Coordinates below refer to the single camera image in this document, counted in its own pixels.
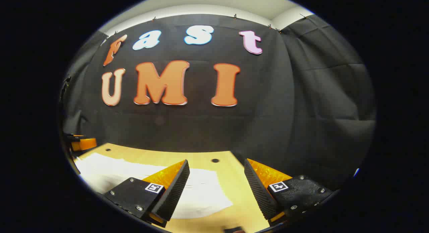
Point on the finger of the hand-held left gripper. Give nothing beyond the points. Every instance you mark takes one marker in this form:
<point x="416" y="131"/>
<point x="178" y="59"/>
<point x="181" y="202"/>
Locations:
<point x="83" y="144"/>

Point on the black backdrop cloth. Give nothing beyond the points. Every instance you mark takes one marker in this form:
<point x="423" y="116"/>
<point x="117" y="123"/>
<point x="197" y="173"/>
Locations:
<point x="201" y="125"/>

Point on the white jeans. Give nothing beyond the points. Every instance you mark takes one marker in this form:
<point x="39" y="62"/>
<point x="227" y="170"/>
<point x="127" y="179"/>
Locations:
<point x="204" y="192"/>

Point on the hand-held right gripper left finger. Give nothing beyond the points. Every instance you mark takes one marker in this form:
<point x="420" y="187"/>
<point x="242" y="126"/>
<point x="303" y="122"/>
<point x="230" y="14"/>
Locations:
<point x="174" y="189"/>

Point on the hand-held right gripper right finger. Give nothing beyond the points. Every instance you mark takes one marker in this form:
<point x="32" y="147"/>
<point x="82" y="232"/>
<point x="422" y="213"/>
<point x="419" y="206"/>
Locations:
<point x="259" y="189"/>

